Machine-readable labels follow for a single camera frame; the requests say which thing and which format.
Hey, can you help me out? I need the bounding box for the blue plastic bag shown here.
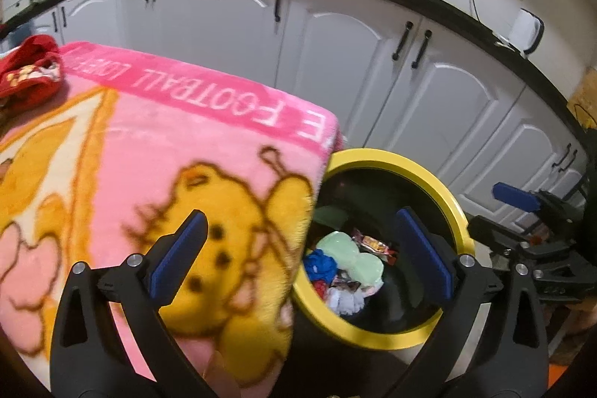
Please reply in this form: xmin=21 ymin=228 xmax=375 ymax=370
xmin=303 ymin=249 xmax=339 ymax=287

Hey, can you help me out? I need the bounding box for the red embroidered garment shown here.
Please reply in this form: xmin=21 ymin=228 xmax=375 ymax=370
xmin=0 ymin=35 xmax=64 ymax=101

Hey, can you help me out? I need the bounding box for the red snack packet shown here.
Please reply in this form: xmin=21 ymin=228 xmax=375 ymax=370
xmin=352 ymin=228 xmax=398 ymax=261

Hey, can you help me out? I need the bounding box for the person's right forearm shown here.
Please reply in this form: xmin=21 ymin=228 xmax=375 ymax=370
xmin=566 ymin=299 xmax=597 ymax=362

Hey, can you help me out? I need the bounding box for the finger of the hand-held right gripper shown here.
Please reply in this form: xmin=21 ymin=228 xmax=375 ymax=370
xmin=493 ymin=182 xmax=587 ymax=217
xmin=466 ymin=215 xmax=532 ymax=259

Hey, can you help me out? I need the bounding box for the pink printed blanket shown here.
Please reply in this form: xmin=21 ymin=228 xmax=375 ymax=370
xmin=0 ymin=41 xmax=346 ymax=389

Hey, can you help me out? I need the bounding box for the white device black frame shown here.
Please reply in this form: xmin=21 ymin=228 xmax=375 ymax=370
xmin=510 ymin=7 xmax=546 ymax=54

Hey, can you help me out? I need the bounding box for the yellow-rimmed black bin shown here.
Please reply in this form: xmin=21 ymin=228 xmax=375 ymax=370
xmin=291 ymin=148 xmax=476 ymax=352

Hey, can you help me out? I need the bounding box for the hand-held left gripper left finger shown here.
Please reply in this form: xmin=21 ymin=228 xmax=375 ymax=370
xmin=49 ymin=209 xmax=220 ymax=398

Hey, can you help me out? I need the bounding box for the black kitchen countertop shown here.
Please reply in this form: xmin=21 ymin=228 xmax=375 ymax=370
xmin=0 ymin=0 xmax=597 ymax=133

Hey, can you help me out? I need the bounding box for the person's left hand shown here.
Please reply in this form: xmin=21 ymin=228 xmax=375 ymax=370
xmin=203 ymin=351 xmax=243 ymax=398

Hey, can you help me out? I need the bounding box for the white plastic bag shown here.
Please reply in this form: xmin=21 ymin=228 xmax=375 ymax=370
xmin=324 ymin=286 xmax=365 ymax=316

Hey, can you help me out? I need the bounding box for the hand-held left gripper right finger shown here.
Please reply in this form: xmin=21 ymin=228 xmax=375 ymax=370
xmin=387 ymin=207 xmax=551 ymax=398

